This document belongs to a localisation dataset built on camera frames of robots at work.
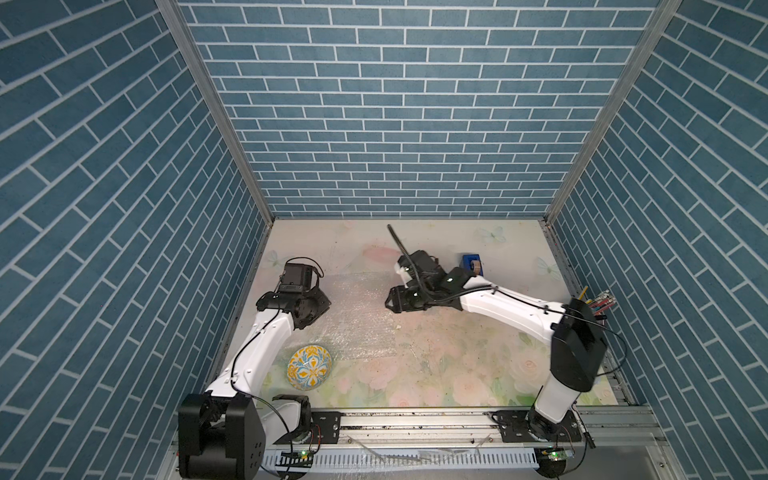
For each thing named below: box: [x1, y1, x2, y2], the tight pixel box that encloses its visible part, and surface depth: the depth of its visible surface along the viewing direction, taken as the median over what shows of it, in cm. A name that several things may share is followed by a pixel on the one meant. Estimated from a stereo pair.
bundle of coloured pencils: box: [589, 290, 617, 316], surface depth 80 cm
